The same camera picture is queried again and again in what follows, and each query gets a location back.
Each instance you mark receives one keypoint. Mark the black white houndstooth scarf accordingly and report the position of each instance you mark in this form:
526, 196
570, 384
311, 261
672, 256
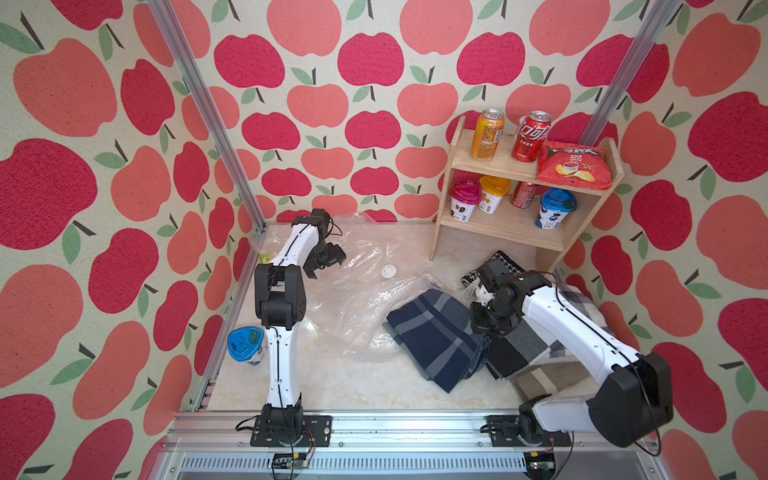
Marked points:
492, 273

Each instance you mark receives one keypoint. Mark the aluminium front rail frame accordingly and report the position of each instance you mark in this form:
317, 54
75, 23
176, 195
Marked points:
391, 444

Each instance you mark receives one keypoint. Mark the red can lower shelf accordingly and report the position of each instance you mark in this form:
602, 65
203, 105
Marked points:
524, 195

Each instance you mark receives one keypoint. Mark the green white drink carton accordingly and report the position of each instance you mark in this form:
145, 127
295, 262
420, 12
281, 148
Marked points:
266, 257

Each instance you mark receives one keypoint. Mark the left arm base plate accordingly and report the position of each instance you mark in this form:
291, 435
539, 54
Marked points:
315, 430

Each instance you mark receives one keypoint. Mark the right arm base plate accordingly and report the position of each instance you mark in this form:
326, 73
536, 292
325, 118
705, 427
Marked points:
520, 431

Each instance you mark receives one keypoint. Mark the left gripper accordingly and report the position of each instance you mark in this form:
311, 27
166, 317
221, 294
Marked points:
336, 255

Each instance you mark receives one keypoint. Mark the navy blue plaid scarf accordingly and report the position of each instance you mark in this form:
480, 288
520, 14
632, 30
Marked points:
435, 330

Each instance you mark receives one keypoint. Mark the blue lid cup on table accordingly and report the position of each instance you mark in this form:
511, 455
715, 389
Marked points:
247, 345

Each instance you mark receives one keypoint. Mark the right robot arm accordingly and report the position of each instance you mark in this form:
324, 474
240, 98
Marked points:
526, 314

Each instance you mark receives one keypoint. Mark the red cola can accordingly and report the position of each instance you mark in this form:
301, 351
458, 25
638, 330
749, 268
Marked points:
532, 131

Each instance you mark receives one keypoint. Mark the red chips bag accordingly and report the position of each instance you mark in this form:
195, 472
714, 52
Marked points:
573, 165

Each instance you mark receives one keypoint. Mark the clear plastic vacuum bag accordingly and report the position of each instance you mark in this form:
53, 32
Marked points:
348, 304

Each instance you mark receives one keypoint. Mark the wooden two-tier shelf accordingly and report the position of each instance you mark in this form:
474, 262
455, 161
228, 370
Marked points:
512, 223

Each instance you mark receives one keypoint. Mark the pink lid cup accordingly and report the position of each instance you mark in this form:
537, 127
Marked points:
465, 195

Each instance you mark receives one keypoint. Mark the left aluminium corner post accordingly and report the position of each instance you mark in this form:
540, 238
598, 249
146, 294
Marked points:
173, 34

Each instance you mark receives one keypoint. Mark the aluminium corner post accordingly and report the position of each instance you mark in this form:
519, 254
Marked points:
173, 34
642, 51

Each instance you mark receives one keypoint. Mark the white vacuum bag valve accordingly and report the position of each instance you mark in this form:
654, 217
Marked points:
388, 271

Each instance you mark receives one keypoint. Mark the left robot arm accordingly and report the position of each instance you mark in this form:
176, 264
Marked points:
280, 305

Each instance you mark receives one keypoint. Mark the black white check scarf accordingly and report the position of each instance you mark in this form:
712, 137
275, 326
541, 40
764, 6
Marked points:
522, 347

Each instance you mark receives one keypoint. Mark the orange drink can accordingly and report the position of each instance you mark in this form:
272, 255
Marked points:
488, 131

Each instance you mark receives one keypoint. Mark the right aluminium corner post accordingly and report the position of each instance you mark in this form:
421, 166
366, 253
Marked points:
642, 51

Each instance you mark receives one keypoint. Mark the yellow lid cup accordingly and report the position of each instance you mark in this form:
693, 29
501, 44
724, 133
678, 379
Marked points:
494, 189

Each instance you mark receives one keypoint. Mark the blue lid cup on shelf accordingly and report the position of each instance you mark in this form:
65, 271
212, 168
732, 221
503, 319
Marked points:
555, 206

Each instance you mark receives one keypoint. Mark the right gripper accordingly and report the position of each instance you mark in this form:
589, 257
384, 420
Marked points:
478, 325

